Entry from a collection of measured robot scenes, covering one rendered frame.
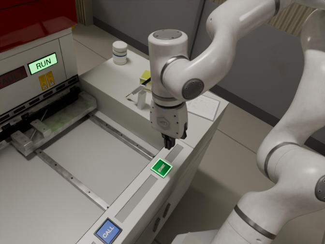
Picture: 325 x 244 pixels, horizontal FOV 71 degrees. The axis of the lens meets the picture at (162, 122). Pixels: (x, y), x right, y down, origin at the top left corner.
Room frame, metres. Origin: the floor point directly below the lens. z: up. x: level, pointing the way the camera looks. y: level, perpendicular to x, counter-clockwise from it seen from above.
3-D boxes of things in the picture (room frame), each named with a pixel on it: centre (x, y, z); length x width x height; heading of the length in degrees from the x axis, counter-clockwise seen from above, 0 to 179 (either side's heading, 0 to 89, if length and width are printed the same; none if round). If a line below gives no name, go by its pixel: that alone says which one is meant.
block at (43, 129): (0.54, 0.47, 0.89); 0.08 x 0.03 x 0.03; 64
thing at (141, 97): (0.71, 0.12, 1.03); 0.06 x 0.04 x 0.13; 64
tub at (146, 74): (0.84, 0.10, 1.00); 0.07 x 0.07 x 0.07; 82
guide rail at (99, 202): (0.40, 0.32, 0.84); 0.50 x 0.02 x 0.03; 64
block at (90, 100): (0.76, 0.36, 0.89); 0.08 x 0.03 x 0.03; 64
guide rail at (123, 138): (0.64, 0.20, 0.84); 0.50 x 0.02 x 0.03; 64
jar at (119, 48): (1.00, 0.28, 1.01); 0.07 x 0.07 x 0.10
